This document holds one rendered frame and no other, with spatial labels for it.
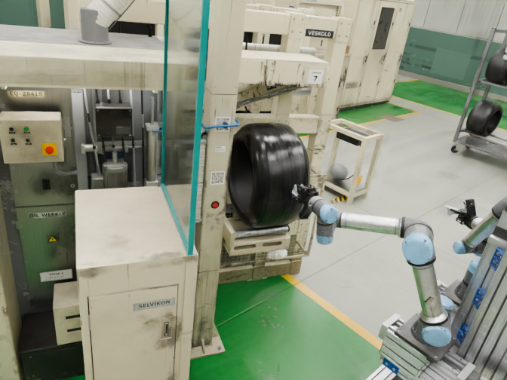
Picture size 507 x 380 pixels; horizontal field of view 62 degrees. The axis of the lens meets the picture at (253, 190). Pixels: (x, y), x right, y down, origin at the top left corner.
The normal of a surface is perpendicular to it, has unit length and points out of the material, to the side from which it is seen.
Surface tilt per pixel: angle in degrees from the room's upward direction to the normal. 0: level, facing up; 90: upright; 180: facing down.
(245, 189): 45
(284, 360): 0
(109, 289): 90
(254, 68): 90
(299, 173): 63
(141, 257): 0
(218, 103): 90
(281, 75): 90
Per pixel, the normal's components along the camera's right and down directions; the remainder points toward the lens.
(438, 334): -0.34, 0.49
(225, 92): 0.35, 0.46
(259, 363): 0.12, -0.89
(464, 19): -0.73, 0.22
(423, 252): -0.41, 0.25
